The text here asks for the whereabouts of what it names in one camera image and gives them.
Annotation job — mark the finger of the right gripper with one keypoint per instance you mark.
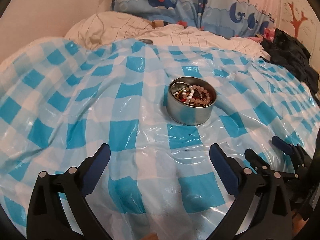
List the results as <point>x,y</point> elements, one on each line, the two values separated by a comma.
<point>297,154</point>
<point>263,168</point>

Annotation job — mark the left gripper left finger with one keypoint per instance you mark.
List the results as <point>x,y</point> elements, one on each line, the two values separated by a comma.
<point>46,218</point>

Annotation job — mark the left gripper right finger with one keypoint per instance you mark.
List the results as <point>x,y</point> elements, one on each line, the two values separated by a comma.
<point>261,209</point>

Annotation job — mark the silver bangle with charm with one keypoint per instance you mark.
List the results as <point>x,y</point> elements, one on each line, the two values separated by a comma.
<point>177,87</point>

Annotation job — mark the round silver metal tin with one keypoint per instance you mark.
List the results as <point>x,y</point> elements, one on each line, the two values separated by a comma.
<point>193,106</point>

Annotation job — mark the black clothing pile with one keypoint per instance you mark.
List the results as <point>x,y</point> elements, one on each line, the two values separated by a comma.
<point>288,52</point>

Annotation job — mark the blue white checkered plastic sheet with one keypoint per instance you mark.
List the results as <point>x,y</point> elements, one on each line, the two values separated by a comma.
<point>61,101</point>

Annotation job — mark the blue whale print curtain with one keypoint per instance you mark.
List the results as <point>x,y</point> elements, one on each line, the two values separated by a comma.
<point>227,18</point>

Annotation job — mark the silver tin lid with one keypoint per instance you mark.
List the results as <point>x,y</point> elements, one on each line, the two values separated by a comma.
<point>146,41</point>

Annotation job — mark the white striped quilt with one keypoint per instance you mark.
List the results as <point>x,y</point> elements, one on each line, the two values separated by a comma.
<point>110,26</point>

